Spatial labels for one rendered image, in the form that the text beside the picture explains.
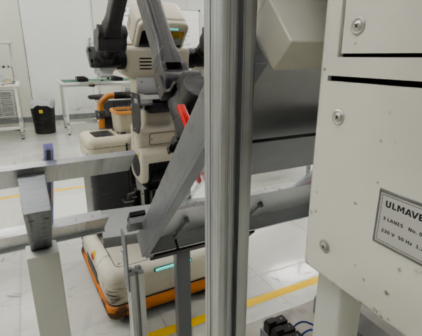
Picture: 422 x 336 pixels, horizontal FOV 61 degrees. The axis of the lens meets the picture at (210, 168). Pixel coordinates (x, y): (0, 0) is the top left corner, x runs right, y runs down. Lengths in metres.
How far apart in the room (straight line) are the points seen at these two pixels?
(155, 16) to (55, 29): 6.58
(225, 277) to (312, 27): 0.29
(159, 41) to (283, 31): 0.55
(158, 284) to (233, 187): 1.39
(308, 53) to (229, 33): 0.09
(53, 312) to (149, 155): 0.85
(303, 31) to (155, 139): 1.24
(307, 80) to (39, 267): 0.61
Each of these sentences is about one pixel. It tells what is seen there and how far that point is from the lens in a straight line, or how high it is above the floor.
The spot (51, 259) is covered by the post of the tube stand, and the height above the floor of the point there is 0.79.
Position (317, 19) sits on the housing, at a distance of 0.42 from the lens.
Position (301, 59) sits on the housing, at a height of 1.18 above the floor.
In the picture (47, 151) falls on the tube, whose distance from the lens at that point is 0.61.
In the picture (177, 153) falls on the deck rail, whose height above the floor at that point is 1.03.
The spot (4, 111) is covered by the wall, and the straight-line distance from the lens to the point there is 7.53.
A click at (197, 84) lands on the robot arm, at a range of 0.76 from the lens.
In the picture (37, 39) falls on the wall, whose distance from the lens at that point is 7.47.
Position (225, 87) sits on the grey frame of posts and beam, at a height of 1.16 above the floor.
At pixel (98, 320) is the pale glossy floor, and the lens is 1.90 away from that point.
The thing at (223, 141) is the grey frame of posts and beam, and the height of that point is 1.10.
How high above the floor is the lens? 1.18
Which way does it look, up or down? 17 degrees down
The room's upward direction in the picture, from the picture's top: straight up
